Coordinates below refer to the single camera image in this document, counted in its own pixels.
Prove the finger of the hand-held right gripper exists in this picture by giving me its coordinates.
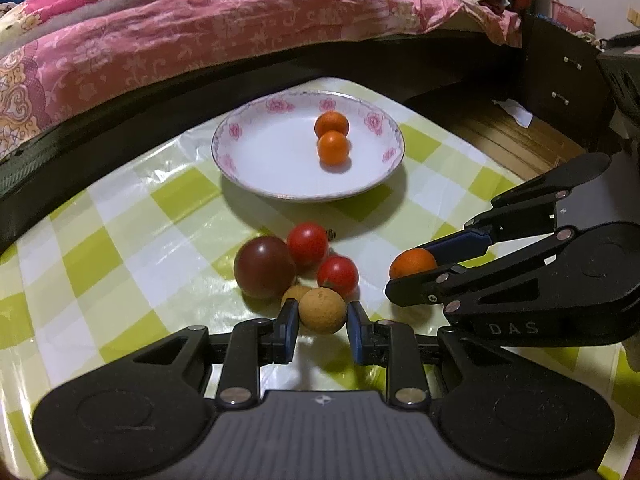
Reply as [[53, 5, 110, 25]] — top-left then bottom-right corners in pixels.
[[422, 152, 613, 267], [384, 229, 577, 315]]

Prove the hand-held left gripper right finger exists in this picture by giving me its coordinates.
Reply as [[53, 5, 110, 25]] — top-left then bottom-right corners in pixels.
[[346, 300, 505, 409]]

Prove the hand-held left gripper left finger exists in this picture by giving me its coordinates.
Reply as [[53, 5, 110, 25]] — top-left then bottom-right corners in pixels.
[[131, 304, 302, 409]]

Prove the small orange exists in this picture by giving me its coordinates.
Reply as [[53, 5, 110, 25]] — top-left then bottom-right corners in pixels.
[[389, 248, 438, 281], [314, 111, 349, 137], [317, 130, 351, 170]]

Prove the tan longan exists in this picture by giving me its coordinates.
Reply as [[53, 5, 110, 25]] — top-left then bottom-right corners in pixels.
[[281, 284, 313, 311], [298, 287, 347, 334]]

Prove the dark purple tomato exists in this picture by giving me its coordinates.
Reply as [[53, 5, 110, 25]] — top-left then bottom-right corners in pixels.
[[233, 236, 297, 301]]

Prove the red cherry tomato with stem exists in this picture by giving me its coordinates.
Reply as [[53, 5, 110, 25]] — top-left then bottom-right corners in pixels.
[[287, 222, 337, 267]]

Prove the white plate with pink flowers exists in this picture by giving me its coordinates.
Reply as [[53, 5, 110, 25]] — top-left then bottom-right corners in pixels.
[[211, 91, 406, 203]]

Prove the white paper scrap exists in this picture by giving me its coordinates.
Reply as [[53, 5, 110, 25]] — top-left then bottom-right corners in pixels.
[[492, 99, 535, 128]]

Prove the green white checked tablecloth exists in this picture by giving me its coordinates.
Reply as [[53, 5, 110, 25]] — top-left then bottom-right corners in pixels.
[[0, 76, 640, 480]]

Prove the dark nightstand with drawers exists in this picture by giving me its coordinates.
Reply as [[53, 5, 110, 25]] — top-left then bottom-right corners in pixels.
[[522, 12, 621, 161]]

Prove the pink basket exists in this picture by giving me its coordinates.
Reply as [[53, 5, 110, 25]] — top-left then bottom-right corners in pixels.
[[550, 0, 597, 36]]

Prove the pink floral bedsheet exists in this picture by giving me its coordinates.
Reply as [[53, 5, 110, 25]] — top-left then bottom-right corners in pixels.
[[0, 0, 523, 161]]

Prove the dark bed frame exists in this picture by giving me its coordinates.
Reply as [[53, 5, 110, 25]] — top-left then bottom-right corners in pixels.
[[0, 30, 526, 256]]

